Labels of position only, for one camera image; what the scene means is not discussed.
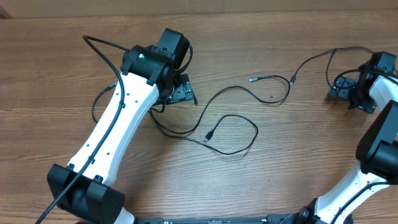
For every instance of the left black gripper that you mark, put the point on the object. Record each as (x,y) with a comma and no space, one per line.
(183,89)

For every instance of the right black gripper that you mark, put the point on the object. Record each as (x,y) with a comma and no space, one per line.
(344,90)

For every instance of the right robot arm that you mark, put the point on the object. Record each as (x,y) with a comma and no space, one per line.
(376,154)

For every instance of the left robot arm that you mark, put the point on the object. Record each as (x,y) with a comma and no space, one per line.
(149,76)

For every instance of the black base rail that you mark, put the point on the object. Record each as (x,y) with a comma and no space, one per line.
(270,219)

